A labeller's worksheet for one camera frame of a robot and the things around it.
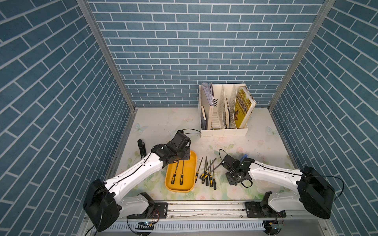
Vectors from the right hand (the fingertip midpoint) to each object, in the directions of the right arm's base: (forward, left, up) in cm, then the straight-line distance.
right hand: (231, 179), depth 84 cm
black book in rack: (+28, +18, +19) cm, 39 cm away
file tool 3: (+2, +16, +2) cm, 17 cm away
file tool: (-1, +29, +1) cm, 29 cm away
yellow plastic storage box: (+5, +25, -1) cm, 25 cm away
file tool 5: (-2, +12, +2) cm, 12 cm away
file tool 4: (-1, +15, +3) cm, 16 cm away
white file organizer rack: (+36, +6, +21) cm, 42 cm away
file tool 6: (-5, +10, +1) cm, 11 cm away
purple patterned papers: (+42, +16, +31) cm, 55 cm away
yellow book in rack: (+40, -8, +22) cm, 47 cm away
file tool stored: (0, +34, +1) cm, 34 cm away
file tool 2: (+2, +20, 0) cm, 20 cm away
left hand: (+7, +24, +14) cm, 29 cm away
